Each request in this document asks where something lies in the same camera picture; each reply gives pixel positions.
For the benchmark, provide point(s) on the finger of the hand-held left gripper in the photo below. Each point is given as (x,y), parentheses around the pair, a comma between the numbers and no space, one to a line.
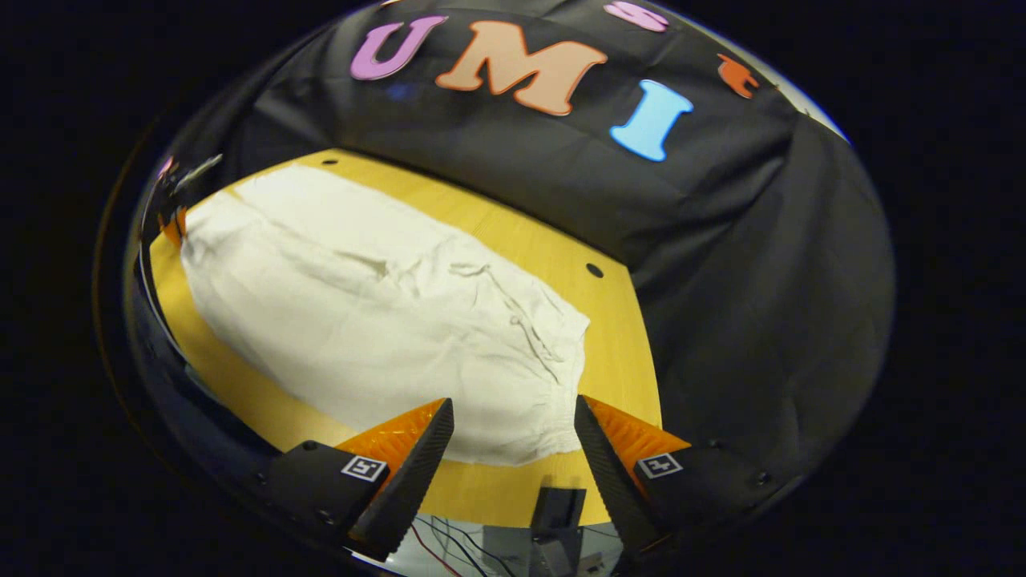
(173,228)

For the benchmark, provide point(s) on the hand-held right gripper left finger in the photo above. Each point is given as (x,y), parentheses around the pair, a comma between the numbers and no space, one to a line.
(405,489)

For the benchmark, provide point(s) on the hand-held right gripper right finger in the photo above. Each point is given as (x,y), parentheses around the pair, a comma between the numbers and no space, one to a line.
(613,481)

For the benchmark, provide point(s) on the white jeans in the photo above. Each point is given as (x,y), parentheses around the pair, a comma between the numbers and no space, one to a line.
(361,320)

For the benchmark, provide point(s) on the small black box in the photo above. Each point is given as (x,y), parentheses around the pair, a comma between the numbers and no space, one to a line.
(557,509)

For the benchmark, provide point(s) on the black backdrop cloth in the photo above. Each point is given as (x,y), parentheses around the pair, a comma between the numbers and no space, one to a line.
(721,280)

